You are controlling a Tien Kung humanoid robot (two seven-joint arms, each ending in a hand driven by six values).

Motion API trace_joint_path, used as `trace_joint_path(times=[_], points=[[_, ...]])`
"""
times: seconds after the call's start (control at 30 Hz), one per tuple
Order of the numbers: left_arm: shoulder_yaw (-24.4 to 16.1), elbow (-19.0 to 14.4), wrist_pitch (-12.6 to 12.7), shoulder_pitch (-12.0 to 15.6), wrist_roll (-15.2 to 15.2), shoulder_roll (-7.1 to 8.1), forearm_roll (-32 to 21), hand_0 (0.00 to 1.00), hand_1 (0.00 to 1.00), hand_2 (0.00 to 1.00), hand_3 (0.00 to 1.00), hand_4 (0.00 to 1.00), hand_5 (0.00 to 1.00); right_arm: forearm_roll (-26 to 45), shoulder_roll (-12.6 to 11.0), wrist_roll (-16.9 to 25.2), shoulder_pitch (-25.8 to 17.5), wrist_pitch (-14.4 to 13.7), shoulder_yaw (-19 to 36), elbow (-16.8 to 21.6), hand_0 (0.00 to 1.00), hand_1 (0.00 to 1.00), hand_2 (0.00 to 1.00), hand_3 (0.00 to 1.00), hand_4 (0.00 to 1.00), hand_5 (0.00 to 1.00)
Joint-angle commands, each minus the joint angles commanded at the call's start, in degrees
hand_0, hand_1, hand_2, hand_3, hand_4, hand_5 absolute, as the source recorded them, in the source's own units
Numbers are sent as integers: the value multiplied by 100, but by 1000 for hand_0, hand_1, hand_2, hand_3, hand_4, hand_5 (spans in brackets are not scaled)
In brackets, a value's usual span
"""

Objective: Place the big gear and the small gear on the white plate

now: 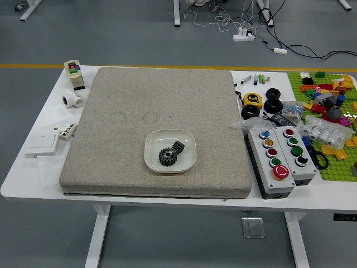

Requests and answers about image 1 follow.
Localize small black gear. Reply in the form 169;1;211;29
170;141;185;154

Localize big black gear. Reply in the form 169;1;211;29
158;147;179;168

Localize grey five-button control box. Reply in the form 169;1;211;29
247;126;296;199

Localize grey four-button control box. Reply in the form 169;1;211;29
272;125;318;185

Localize white square bowl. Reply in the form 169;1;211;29
143;129;197;175

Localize grey-brown cushion mat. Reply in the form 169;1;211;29
59;66;253;199

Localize clear plastic bag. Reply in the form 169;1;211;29
229;117;276;136

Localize yellow tape measure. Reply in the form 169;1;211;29
243;92;263;110

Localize black power adapter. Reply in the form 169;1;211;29
269;111;293;126

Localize white pipe tee fitting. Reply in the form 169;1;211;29
61;89;84;109

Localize white labelled pipe piece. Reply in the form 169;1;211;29
54;122;78;142

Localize bag of blue resistors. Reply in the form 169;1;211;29
280;100;305;126

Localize white power strip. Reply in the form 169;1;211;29
233;27;256;42

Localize silver floor plate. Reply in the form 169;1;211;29
241;217;267;238

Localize white table leg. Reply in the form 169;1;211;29
284;211;311;268
84;205;112;268

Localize black scissors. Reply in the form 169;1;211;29
308;145;330;170

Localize bag of white parts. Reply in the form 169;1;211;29
298;114;354;150

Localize grey sloped toy piece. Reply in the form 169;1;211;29
313;92;338;108

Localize dark grey sloped brick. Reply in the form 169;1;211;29
326;106;342;121

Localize green toy baseplate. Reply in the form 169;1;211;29
287;71;357;182

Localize black table control panel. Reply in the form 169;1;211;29
333;213;357;222

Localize white floor cable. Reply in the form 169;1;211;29
168;0;259;34

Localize cream switch box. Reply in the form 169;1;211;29
63;59;86;91

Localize white flat switch plate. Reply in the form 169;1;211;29
25;133;59;159

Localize black floor cable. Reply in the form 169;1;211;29
258;0;357;60

